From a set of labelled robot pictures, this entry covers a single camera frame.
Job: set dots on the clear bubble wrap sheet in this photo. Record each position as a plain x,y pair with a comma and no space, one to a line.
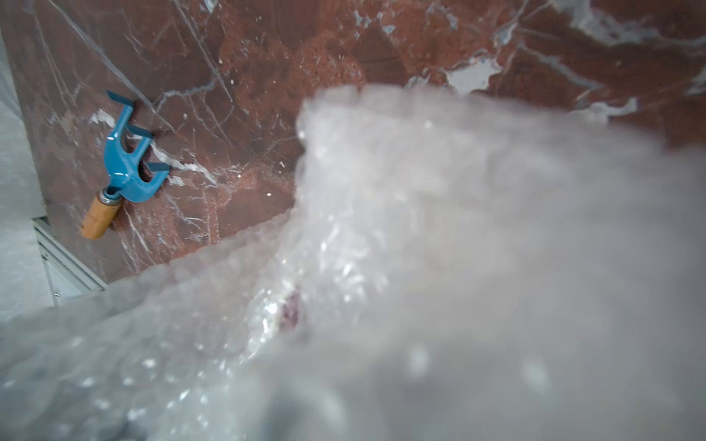
469,269

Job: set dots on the white mug red inside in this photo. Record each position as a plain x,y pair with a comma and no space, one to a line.
290,312

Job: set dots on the blue garden fork wooden handle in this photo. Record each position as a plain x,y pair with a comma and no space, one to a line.
129,177

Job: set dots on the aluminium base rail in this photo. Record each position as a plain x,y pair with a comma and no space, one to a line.
68,278

